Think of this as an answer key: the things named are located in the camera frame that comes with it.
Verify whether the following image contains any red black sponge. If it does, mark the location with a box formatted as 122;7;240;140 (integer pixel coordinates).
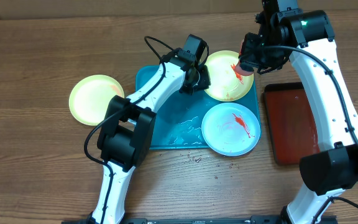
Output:
234;43;255;77

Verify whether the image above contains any yellow-green plate top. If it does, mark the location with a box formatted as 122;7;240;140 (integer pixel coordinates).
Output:
205;50;254;101

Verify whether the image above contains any yellow-green plate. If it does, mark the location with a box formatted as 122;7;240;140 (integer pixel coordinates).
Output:
69;75;124;126
205;50;254;101

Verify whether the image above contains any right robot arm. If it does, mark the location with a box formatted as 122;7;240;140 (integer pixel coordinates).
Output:
239;0;358;223

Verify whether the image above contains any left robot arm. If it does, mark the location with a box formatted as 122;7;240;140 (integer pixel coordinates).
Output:
84;34;211;224

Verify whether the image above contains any teal plastic tray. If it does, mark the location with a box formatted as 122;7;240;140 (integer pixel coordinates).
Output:
135;64;262;151

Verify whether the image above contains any black red-lined tray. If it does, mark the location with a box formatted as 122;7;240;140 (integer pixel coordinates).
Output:
263;82;319;166

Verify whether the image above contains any light blue plate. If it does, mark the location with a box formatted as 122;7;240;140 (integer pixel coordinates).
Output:
201;103;261;157

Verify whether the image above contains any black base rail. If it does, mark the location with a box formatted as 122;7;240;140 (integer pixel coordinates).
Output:
61;215;338;224

